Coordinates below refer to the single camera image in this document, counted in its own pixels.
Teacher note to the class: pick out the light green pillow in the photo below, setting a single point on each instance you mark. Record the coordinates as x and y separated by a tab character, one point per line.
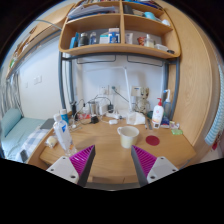
10	121

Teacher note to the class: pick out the dark grey laptop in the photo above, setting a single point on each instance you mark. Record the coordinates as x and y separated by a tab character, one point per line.
47	124

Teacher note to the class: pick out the bed with checked blanket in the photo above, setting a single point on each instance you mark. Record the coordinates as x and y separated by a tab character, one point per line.
20	136

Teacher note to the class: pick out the small green gel bottle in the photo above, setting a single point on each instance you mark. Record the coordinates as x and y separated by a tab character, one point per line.
177	132

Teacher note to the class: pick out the wooden shelf unit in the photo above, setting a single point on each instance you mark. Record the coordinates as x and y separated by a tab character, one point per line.
120	23

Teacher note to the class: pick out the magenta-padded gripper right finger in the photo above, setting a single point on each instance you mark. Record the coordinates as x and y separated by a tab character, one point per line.
160	168

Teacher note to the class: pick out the metal cup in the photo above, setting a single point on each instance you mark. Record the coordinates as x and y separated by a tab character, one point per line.
93	107

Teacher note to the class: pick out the small white mouse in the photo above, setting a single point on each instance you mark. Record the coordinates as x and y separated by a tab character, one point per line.
113	122

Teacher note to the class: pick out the white red-pump dispenser bottle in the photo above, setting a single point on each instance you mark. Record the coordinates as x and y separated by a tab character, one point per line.
157	115

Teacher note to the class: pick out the white desk lamp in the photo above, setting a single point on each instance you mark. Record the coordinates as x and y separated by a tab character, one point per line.
128	90

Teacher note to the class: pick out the grey metal desk frame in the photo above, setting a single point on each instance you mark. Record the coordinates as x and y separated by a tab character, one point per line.
60	83

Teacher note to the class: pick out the blue spray bottle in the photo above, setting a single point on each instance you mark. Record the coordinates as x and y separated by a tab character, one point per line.
167	106

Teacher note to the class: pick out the small wooden figure toy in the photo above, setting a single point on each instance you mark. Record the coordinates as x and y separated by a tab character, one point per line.
144	100

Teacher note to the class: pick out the flat round red coaster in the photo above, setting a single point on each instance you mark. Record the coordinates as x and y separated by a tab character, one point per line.
152	140

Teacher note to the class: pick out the white power strip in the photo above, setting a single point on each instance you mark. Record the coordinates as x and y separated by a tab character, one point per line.
114	115

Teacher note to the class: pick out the white pink packet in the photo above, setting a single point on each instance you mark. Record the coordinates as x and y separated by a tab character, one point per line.
174	125

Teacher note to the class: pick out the black charger block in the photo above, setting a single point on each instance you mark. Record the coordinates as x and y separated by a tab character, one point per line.
94	119

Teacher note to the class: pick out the clear plastic water bottle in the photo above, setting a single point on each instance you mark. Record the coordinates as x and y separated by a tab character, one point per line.
63	133

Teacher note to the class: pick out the bagged bread bun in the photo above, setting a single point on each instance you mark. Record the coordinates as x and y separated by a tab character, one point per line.
51	141

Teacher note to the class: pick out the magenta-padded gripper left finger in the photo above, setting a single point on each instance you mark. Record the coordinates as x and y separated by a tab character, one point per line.
63	168

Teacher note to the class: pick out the blue white-capped can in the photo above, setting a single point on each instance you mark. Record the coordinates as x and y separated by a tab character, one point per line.
64	117

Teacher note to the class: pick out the cream ceramic mug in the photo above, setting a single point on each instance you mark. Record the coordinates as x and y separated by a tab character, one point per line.
128	138

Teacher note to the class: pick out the wooden bunk bed frame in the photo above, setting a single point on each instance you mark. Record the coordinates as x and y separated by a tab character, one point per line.
36	40

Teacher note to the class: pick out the white paper bag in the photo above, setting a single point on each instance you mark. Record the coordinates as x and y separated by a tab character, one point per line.
136	118

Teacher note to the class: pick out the striped curtain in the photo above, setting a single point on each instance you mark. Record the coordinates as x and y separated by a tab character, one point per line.
10	96

